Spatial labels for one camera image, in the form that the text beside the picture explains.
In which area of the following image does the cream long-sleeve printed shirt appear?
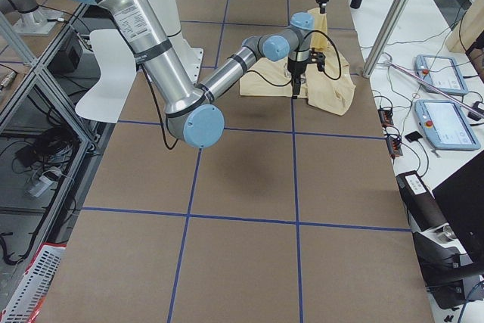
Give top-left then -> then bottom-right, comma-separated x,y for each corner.
238,7 -> 357,116

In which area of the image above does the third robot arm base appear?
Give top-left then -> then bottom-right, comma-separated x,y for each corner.
1,0 -> 54,36

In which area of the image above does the reacher stick with white hook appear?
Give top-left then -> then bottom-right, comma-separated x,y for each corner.
380,52 -> 470,101

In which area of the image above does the upper teach pendant tablet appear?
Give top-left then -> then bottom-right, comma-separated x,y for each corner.
414,54 -> 469,96

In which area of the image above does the teach pendant tablet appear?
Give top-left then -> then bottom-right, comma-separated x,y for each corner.
414,54 -> 469,96
414,100 -> 481,151

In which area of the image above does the lower teach pendant tablet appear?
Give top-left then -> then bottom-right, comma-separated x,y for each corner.
414,100 -> 481,151

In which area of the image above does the black box with label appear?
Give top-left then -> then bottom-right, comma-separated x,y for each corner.
396,171 -> 448,231

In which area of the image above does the black monitor and stand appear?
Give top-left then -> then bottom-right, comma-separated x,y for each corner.
413,153 -> 483,309

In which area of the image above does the white red plastic basket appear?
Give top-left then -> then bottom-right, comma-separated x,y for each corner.
1,243 -> 67,322

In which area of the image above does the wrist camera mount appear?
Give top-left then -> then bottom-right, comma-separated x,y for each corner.
306,48 -> 326,72

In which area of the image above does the aluminium frame post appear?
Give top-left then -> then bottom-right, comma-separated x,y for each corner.
362,0 -> 409,79

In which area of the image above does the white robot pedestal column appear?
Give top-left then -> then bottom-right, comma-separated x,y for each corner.
148,0 -> 203,84

